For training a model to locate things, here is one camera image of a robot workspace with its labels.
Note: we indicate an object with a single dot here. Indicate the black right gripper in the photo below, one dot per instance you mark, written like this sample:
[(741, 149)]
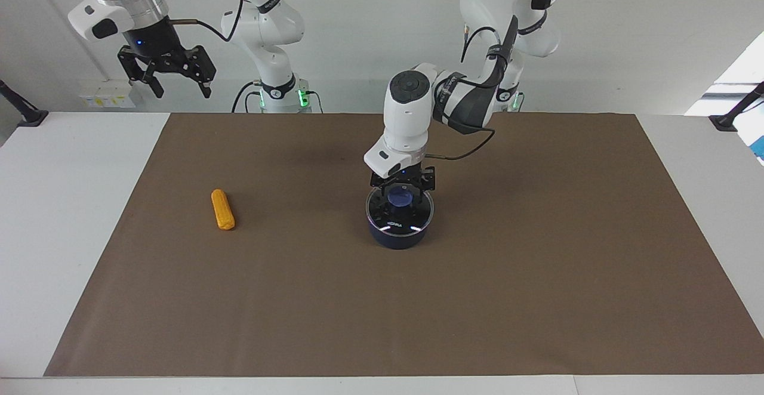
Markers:
[(158, 49)]

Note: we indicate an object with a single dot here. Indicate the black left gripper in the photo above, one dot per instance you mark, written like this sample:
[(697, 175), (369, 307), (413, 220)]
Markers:
[(401, 177)]

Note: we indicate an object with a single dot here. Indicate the glass lid purple knob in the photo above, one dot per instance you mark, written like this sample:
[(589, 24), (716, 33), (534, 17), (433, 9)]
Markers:
[(412, 219)]

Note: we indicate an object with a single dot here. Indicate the yellow toy corn cob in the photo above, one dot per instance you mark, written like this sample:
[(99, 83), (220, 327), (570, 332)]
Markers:
[(222, 210)]

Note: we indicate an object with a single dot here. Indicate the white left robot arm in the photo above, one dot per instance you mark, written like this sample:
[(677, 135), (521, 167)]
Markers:
[(406, 120)]

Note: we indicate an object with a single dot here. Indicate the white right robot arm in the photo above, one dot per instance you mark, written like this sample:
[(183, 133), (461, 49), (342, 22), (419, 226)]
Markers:
[(268, 25)]

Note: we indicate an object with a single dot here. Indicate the white socket box yellow label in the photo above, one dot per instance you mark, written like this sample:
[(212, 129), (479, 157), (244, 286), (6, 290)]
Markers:
[(106, 98), (124, 95), (88, 99)]

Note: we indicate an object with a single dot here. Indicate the brown table mat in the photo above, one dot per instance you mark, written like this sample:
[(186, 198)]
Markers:
[(358, 311)]

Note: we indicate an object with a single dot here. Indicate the black clamp stand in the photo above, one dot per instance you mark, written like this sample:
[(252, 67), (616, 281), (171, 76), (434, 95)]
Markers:
[(27, 114), (731, 117)]

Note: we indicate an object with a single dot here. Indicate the blue white box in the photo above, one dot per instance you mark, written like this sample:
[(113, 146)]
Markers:
[(758, 147)]

